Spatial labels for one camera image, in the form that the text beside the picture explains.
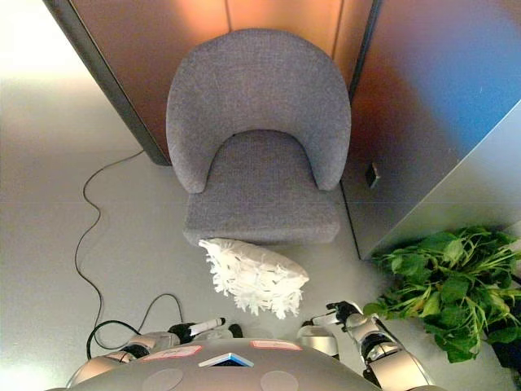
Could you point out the silver robot torso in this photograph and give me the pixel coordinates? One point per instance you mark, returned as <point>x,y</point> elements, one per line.
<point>228,372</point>

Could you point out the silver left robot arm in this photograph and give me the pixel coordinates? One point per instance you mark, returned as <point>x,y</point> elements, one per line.
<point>140,344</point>

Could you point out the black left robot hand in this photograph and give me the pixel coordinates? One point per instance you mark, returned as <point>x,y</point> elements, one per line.
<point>185,330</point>

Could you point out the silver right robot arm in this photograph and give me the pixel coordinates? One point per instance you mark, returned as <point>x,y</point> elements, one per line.
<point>386,354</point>

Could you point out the silver right robot leg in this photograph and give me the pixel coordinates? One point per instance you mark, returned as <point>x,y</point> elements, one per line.
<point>317,338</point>

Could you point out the gray fabric armchair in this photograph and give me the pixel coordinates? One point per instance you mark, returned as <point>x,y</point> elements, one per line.
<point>260,122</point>

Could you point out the white fringed pillow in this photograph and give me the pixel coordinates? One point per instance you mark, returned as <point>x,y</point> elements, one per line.
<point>260,277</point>

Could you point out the green leafy plant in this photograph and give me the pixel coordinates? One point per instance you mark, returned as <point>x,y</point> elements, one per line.
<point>456,285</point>

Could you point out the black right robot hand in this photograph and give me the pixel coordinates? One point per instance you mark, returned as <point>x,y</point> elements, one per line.
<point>344,311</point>

